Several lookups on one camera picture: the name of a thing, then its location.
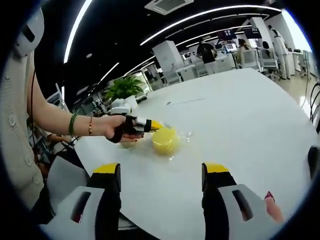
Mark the black cable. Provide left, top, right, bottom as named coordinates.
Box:
left=29, top=69, right=37, bottom=126

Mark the person's left hand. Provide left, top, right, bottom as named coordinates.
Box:
left=103, top=114, right=145, bottom=146

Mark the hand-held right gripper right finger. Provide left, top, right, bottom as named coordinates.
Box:
left=201, top=161, right=286, bottom=240

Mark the person's right hand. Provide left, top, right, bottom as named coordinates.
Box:
left=263, top=190, right=286, bottom=224

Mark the cream knitted cardigan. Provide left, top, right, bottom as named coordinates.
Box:
left=0, top=46, right=49, bottom=211

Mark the black chair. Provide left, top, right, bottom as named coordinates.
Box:
left=307, top=145, right=320, bottom=181

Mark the green potted plant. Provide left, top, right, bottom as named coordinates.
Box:
left=103, top=75, right=146, bottom=110

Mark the white chest device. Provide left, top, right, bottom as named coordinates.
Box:
left=15, top=6, right=46, bottom=58

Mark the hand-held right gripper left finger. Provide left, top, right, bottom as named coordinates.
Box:
left=39, top=162, right=122, bottom=240

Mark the white square pillar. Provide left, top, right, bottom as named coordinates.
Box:
left=151, top=40, right=184, bottom=81

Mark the white office chair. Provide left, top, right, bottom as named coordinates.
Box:
left=260, top=47, right=279, bottom=76

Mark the ceiling light strip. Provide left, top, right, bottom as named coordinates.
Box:
left=63, top=0, right=94, bottom=64
left=139, top=5, right=283, bottom=47

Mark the green bracelet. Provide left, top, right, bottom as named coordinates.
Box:
left=68, top=112, right=78, bottom=137

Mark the ceiling air conditioner vent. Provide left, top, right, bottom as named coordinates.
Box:
left=144, top=0, right=195, bottom=14

